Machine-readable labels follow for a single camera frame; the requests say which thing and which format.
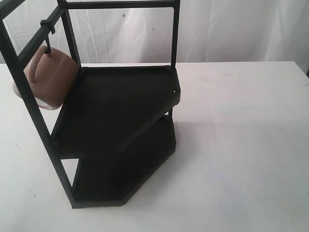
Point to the black two-tier metal rack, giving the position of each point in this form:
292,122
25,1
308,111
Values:
115,126

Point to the brown ceramic mug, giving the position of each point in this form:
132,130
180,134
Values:
50,76

